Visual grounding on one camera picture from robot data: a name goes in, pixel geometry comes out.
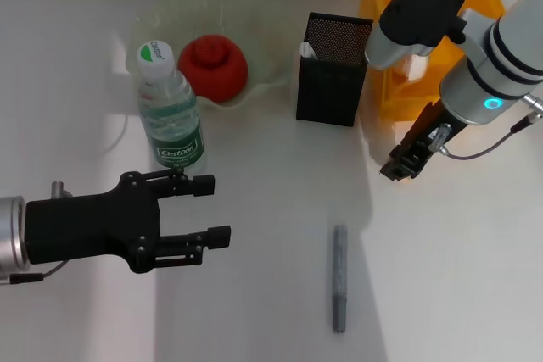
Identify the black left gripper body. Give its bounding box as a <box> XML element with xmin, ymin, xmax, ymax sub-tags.
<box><xmin>24</xmin><ymin>170</ymin><xmax>165</xmax><ymax>275</ymax></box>

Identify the right wrist camera housing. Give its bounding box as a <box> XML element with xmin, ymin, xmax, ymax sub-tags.
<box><xmin>365</xmin><ymin>0</ymin><xmax>467</xmax><ymax>72</ymax></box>

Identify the red-orange toy orange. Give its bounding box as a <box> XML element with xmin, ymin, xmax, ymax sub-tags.
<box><xmin>176</xmin><ymin>34</ymin><xmax>250</xmax><ymax>104</ymax></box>

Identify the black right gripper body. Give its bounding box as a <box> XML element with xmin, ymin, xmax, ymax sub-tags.
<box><xmin>394</xmin><ymin>100</ymin><xmax>468</xmax><ymax>170</ymax></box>

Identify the green utility knife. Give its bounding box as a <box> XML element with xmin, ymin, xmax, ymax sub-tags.
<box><xmin>299</xmin><ymin>40</ymin><xmax>318</xmax><ymax>61</ymax></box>

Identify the white paper ball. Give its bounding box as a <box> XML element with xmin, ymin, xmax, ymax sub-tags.
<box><xmin>400</xmin><ymin>54</ymin><xmax>430</xmax><ymax>82</ymax></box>

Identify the clear green-label water bottle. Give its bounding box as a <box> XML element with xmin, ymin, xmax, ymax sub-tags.
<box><xmin>135</xmin><ymin>39</ymin><xmax>209</xmax><ymax>177</ymax></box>

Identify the green wavy glass fruit plate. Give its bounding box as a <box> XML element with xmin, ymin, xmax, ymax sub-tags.
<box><xmin>126</xmin><ymin>0</ymin><xmax>294</xmax><ymax>111</ymax></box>

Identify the left wrist cable with plug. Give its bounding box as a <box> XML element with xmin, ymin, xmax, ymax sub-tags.
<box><xmin>0</xmin><ymin>180</ymin><xmax>72</xmax><ymax>287</ymax></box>

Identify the wrist cable with plug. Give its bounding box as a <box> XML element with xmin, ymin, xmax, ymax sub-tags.
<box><xmin>0</xmin><ymin>180</ymin><xmax>72</xmax><ymax>287</ymax></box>
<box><xmin>427</xmin><ymin>92</ymin><xmax>543</xmax><ymax>163</ymax></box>

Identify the right wrist cable with plug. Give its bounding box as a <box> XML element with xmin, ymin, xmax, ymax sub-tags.
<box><xmin>427</xmin><ymin>92</ymin><xmax>543</xmax><ymax>163</ymax></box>

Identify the black mesh pen holder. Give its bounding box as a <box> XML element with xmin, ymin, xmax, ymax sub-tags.
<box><xmin>295</xmin><ymin>11</ymin><xmax>374</xmax><ymax>128</ymax></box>

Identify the grey marker pen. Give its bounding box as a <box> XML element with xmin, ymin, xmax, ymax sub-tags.
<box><xmin>331</xmin><ymin>223</ymin><xmax>350</xmax><ymax>335</ymax></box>

